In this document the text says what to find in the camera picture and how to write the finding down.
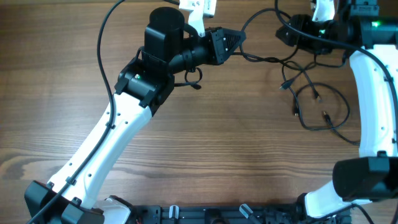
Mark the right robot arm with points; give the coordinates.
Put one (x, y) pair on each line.
(371, 43)

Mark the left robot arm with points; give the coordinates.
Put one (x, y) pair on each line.
(170, 46)

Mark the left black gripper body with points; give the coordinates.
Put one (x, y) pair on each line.
(207, 50)

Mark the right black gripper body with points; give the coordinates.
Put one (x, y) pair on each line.
(311, 44)

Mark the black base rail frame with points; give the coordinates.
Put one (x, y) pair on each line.
(244, 214)

